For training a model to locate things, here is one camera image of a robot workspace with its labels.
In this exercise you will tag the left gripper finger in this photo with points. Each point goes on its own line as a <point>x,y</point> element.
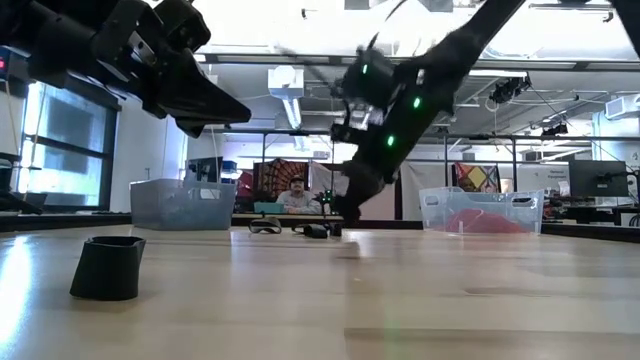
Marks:
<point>210,97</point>
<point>192,125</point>

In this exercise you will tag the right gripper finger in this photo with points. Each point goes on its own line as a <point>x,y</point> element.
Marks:
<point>341,206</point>
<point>356,207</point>

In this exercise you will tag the grey translucent plastic basket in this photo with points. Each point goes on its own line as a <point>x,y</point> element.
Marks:
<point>165,202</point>

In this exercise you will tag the red thin rubber band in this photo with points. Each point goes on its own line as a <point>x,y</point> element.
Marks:
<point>465,224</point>
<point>505,226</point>

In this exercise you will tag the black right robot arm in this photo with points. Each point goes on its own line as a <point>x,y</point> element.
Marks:
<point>430,85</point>

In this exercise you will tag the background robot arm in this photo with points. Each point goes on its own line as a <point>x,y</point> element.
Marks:
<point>327,197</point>

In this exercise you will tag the pink hanging cloth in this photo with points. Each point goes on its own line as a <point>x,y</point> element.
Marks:
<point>385,205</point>

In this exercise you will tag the white hanging cloth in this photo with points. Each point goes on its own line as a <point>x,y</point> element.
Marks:
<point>425,177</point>
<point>322,177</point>

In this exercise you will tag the person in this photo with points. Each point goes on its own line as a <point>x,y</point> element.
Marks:
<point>299,197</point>

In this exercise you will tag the red patterned cloth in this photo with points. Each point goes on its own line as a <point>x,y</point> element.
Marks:
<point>275,175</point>

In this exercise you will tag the clear plastic basket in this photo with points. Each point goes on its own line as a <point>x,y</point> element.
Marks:
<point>435,202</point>

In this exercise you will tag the grey overhead beam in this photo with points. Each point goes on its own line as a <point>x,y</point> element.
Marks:
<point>280,59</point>

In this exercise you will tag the colourful patterned quilt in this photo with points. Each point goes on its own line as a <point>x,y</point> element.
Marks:
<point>477,177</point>

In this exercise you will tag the large window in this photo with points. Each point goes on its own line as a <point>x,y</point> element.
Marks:
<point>65,145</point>

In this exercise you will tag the black ceiling rig equipment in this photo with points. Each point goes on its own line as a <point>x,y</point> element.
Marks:
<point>507,90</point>

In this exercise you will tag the black background monitor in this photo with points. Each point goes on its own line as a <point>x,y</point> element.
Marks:
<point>597,177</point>

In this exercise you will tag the background desk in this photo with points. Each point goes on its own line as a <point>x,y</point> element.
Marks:
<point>600,212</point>

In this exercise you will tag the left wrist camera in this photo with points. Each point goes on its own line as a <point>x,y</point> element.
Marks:
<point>185,22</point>

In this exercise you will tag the black pipe rail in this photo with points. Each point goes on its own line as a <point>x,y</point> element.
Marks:
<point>480,136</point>

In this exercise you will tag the silver ceiling duct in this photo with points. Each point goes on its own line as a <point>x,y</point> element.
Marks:
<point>465,100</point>

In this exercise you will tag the white wall unit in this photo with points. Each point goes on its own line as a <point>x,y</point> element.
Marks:
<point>622,107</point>

